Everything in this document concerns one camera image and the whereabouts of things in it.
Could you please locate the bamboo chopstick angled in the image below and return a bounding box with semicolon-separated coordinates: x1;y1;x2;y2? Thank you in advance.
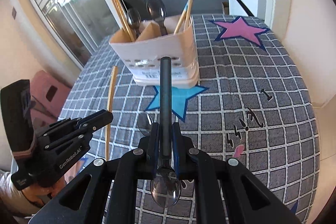
105;66;118;161

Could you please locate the bamboo chopstick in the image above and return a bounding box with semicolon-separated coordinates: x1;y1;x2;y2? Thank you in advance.
112;0;135;42

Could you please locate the person left hand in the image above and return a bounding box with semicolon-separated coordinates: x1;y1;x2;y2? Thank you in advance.
22;176;66;207

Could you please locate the pink plastic stool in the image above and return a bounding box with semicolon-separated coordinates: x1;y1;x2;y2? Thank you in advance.
30;71;71;126

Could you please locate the grey grid star tablecloth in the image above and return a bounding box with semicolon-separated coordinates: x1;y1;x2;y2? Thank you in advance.
59;14;319;223

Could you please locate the white utensil holder caddy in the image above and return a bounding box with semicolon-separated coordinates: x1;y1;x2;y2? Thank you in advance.
109;15;199;89

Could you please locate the blue patterned chopstick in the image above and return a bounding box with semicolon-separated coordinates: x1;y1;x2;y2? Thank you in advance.
174;0;193;34

